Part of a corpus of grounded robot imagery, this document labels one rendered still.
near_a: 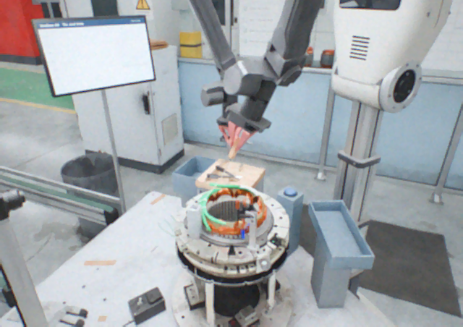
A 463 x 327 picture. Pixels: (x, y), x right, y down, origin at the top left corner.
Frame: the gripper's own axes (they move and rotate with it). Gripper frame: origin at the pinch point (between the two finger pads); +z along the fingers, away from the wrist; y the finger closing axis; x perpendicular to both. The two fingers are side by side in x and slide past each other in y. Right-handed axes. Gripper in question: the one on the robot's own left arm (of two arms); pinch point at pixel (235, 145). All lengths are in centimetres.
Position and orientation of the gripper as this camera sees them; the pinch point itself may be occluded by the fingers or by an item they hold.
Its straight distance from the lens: 81.6
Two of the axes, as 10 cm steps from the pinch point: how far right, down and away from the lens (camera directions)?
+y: 8.1, 5.3, -2.5
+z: -3.7, 8.0, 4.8
